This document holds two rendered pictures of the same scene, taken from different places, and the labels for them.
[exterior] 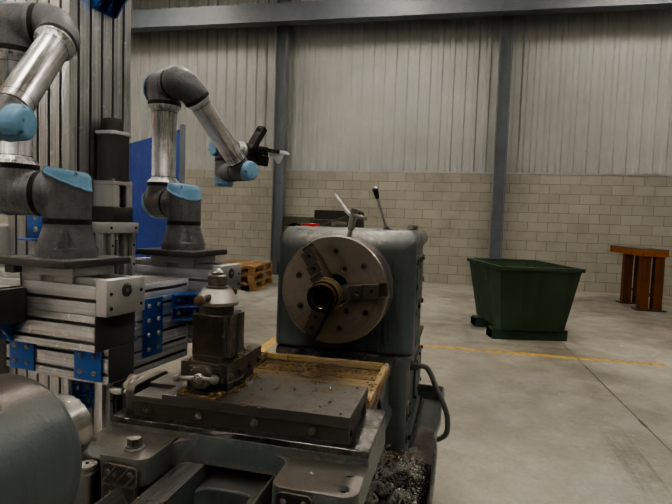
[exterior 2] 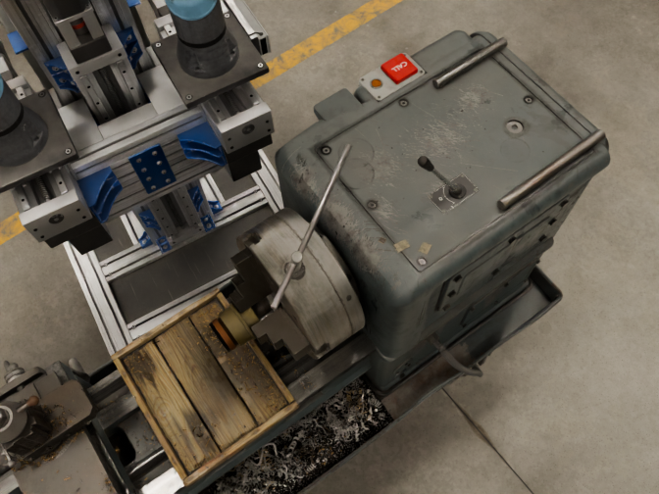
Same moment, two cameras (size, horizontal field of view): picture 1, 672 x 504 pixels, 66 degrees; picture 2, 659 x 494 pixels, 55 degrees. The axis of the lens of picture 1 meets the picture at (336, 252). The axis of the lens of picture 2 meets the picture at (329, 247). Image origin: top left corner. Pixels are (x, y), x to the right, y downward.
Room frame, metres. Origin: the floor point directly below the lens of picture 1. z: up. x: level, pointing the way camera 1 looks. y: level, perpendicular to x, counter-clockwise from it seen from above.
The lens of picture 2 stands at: (1.20, -0.43, 2.35)
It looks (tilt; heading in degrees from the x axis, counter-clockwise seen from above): 64 degrees down; 44
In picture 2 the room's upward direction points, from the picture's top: 4 degrees counter-clockwise
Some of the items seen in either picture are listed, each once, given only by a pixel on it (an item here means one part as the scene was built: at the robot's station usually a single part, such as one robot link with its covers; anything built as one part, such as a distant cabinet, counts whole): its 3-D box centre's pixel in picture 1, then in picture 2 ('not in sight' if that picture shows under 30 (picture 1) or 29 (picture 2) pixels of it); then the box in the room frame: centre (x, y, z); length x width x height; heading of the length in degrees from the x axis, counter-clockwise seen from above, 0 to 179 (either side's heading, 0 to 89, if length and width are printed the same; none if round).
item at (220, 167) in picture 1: (226, 172); not in sight; (2.09, 0.46, 1.46); 0.11 x 0.08 x 0.11; 49
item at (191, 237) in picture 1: (183, 234); (204, 40); (1.82, 0.54, 1.21); 0.15 x 0.15 x 0.10
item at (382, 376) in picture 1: (308, 379); (204, 381); (1.25, 0.06, 0.89); 0.36 x 0.30 x 0.04; 76
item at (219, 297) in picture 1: (217, 295); (3, 420); (0.93, 0.22, 1.13); 0.08 x 0.08 x 0.03
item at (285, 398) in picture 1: (245, 400); (56, 461); (0.92, 0.16, 0.95); 0.43 x 0.17 x 0.05; 76
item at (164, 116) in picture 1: (164, 145); not in sight; (1.90, 0.64, 1.54); 0.15 x 0.12 x 0.55; 49
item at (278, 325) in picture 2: (362, 291); (288, 337); (1.42, -0.08, 1.09); 0.12 x 0.11 x 0.05; 76
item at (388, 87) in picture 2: not in sight; (390, 83); (1.98, 0.11, 1.23); 0.13 x 0.08 x 0.05; 166
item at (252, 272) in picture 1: (242, 274); not in sight; (9.62, 1.74, 0.22); 1.25 x 0.86 x 0.44; 171
